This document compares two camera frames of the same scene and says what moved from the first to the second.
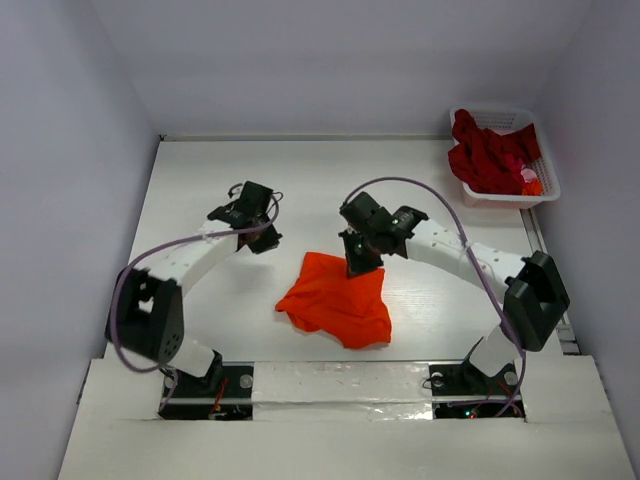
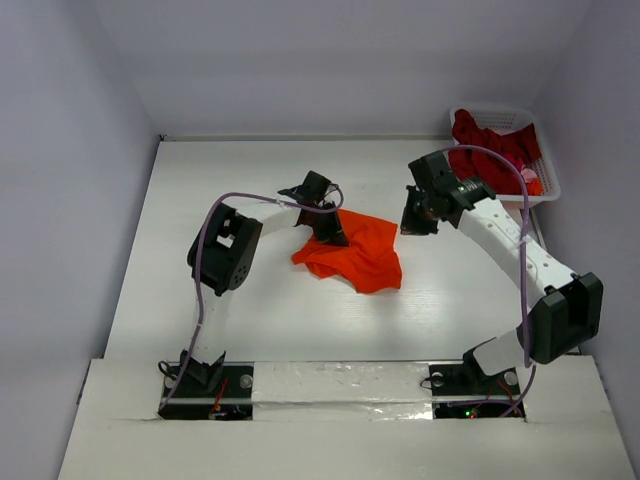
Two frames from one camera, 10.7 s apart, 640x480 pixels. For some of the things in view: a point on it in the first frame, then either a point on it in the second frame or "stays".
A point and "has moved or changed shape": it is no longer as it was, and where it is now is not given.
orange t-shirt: [350, 311] has moved or changed shape
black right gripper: [358, 251] to [414, 212]
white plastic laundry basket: [507, 119] stays
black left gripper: [268, 243] to [333, 234]
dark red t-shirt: [491, 162] stays
